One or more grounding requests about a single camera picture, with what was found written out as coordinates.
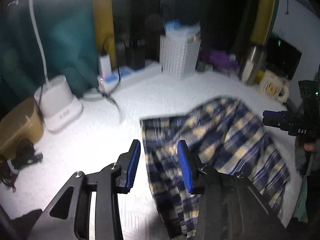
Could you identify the person hand on gripper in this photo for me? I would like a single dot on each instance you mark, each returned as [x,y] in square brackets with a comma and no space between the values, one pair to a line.
[310,147]

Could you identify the brown lidded food container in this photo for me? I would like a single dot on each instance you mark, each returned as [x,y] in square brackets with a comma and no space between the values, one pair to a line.
[22,122]

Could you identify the cream bear mug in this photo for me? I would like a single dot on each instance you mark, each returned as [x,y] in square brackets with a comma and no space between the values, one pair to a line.
[274,87]

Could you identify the white power strip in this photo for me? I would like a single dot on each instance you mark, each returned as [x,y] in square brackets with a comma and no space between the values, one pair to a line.
[130,77]

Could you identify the black folded garment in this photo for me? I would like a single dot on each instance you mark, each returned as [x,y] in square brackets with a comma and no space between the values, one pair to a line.
[20,227]

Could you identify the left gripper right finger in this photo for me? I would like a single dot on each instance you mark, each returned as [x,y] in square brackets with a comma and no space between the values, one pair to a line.
[230,207]

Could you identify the black computer monitor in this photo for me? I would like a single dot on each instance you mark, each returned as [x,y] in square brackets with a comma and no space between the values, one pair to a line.
[282,58]

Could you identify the yellow curtain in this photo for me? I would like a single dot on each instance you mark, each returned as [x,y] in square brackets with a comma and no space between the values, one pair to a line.
[262,22]
[104,28]

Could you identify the white phone charger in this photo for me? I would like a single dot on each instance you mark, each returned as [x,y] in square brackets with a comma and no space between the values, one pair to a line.
[105,68]

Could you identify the yellow right curtain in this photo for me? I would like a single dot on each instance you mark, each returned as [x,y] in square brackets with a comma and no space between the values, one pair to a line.
[262,22]

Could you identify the white perforated plastic basket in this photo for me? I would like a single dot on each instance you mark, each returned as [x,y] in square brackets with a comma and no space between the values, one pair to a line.
[178,58]

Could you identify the blue yellow plaid pants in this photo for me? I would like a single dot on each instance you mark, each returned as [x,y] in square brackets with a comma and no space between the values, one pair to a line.
[224,133]

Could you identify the stainless steel tumbler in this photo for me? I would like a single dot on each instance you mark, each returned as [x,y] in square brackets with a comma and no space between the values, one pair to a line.
[251,64]

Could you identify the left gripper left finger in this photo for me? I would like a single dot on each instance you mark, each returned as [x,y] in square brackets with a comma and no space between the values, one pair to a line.
[67,215]

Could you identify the purple cloth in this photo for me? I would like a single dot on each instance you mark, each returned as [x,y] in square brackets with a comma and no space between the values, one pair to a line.
[219,59]

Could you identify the yellow left curtain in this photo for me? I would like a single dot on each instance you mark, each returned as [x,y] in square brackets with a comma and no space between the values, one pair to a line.
[104,28]

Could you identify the teal left curtain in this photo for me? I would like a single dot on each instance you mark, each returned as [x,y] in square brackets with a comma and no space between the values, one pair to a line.
[41,39]

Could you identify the black power adapter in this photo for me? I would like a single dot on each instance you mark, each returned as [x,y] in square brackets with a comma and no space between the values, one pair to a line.
[135,54]

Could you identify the white desk lamp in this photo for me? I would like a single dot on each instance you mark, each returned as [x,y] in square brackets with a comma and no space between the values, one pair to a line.
[58,105]

